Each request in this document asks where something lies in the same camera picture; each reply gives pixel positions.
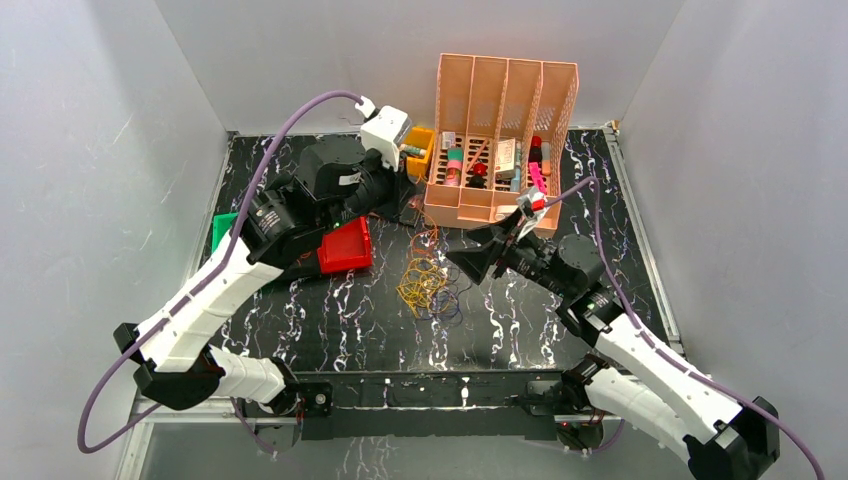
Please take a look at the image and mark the green plastic bin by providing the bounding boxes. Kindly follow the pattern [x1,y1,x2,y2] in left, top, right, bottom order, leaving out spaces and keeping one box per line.
[209,212,238,253]

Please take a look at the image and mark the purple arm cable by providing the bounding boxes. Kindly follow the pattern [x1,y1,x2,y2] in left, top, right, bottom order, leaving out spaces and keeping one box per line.
[77,89,369,456]
[539,176,826,480]

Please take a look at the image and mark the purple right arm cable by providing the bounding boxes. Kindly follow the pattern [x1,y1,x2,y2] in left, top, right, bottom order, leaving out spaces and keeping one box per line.
[539,176,826,480]

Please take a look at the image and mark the green white glue stick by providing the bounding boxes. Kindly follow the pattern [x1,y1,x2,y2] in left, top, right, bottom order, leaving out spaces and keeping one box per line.
[400,144,428,158]

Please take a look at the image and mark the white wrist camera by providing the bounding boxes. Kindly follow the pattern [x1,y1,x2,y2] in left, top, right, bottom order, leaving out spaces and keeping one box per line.
[355,96,412,172]
[517,186,549,240]

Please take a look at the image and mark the small white eraser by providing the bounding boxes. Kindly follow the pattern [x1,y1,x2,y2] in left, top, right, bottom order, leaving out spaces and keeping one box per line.
[440,131,456,150]

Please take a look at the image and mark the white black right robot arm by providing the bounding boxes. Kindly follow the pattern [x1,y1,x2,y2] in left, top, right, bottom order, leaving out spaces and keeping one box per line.
[446,211,780,479]

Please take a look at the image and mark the orange cable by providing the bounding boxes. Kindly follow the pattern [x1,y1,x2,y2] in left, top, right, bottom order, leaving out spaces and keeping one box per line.
[407,198,445,266]

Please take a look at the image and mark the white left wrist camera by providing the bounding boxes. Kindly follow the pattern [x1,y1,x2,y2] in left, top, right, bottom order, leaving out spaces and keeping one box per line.
[355,96,412,172]

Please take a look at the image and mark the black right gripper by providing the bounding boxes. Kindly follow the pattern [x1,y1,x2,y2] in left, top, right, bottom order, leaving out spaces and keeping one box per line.
[445,209,573,300]

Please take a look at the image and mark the orange highlighter marker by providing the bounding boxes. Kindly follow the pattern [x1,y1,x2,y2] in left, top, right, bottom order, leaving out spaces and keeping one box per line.
[541,142,552,177]

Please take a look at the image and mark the pink glue stick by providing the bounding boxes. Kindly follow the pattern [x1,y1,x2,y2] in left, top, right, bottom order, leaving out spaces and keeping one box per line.
[444,147,464,186]

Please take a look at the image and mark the yellow plastic bin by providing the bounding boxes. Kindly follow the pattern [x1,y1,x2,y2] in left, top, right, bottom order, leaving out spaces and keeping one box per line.
[401,126,436,181]

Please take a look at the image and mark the black plastic bin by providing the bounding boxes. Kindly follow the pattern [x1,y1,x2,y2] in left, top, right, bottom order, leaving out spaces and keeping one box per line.
[257,245,322,282]

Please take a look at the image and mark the light blue marker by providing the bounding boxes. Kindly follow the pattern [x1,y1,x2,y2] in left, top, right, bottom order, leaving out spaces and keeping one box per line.
[510,166,522,193]

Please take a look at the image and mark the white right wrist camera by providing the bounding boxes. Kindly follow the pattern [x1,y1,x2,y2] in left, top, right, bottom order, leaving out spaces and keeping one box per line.
[517,186,549,240]

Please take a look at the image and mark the black metal base rail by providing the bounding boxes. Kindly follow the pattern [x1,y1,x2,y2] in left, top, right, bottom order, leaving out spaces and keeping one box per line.
[237,370,610,450]

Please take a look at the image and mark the red black stamp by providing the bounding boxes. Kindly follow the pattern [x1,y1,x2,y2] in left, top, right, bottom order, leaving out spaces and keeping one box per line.
[467,162,488,189]
[528,136,544,163]

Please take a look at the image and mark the white grey card box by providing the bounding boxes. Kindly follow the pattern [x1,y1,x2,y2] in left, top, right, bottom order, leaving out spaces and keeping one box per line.
[493,138,517,181]

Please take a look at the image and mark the pink pencil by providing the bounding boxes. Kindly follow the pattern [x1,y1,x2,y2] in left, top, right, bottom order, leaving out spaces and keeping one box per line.
[469,138,489,168]

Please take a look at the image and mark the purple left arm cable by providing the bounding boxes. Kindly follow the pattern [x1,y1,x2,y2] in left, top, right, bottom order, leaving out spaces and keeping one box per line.
[77,89,369,456]

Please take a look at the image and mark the dark book Three Days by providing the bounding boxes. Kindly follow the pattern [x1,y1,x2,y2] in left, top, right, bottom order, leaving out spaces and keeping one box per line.
[397,194,424,227]

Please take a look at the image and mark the pink plastic file organizer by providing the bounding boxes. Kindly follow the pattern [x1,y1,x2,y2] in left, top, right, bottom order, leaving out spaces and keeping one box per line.
[423,53,579,229]

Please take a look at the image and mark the red plastic bin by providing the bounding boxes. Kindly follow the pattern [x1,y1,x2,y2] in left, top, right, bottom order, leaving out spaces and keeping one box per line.
[317,217,373,274]

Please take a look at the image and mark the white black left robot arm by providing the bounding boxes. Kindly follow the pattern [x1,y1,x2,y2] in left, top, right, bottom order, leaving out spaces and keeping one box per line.
[114,143,413,416]

